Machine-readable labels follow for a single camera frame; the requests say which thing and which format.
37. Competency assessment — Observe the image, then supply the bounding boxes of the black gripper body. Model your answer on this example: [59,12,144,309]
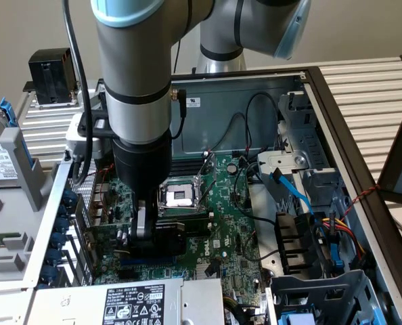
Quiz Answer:
[112,130,174,204]

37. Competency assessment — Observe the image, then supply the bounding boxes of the green graphics card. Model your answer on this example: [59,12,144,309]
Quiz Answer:
[74,194,189,260]

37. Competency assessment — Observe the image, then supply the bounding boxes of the CPU socket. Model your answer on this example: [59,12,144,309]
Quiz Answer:
[156,177,205,217]

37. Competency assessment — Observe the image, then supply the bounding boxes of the blue expansion slot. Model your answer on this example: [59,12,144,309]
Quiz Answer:
[119,257,177,267]

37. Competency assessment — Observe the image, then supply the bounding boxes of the black RAM slot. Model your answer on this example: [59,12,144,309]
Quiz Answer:
[169,166,209,179]
[169,156,209,169]
[187,211,215,224]

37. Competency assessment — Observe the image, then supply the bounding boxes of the metal socket cover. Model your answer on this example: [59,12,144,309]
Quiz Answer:
[196,153,219,204]

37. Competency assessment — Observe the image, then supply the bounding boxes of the silver chipset heatsink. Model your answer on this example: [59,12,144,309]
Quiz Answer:
[195,263,223,280]

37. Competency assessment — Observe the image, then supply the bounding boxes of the green Dell motherboard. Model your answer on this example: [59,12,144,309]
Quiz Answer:
[92,150,266,307]

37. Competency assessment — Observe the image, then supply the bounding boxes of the open PC case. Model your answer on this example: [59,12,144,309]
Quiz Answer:
[23,66,402,325]

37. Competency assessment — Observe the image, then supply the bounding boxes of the silver power supply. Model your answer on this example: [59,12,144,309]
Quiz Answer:
[28,277,226,325]

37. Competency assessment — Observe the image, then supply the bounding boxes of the grey parts rack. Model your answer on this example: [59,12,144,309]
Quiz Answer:
[0,127,55,291]

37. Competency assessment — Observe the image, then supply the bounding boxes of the black CPU cooler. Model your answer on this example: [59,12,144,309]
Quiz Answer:
[23,47,80,109]

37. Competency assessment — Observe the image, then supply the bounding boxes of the loose green RAM stick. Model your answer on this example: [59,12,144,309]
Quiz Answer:
[0,232,21,246]

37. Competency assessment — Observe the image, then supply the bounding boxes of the black fan shroud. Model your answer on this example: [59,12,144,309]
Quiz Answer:
[274,211,328,281]

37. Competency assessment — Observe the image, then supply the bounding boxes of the silver metal drive cage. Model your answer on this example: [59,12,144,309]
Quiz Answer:
[256,90,346,206]

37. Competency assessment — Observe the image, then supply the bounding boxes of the grey plastic disk bay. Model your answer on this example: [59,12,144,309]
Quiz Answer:
[266,269,388,325]

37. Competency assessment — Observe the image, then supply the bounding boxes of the dark framed side panel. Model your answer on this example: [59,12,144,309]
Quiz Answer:
[378,86,402,211]

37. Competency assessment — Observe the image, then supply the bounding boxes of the thin red wire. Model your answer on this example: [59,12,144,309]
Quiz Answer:
[95,163,116,181]

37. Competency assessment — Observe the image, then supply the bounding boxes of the black cable with gold plug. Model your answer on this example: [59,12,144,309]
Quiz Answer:
[169,88,189,141]

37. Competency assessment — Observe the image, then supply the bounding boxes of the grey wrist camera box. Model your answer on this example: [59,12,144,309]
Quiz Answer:
[64,112,114,160]

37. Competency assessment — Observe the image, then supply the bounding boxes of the grey camera cable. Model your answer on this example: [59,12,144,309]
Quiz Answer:
[61,0,97,186]

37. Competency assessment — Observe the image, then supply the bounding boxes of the black looped case cable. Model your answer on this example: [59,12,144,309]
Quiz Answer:
[244,91,281,152]
[207,112,250,155]

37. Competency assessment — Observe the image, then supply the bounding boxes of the black motherboard cable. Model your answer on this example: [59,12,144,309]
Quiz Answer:
[250,201,278,233]

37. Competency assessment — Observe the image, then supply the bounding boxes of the black cable on wall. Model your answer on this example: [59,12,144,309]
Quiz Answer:
[173,39,183,74]

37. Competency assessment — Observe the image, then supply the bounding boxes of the yellow black power cables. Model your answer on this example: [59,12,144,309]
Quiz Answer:
[222,293,260,325]

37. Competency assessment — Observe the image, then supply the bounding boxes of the blue SATA wire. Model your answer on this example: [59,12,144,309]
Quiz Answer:
[270,170,315,217]

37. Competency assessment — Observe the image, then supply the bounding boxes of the coloured power wire bundle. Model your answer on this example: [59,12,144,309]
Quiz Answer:
[314,211,367,269]

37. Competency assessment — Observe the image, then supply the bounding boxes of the red black twisted wire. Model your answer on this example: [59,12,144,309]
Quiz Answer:
[342,184,381,218]

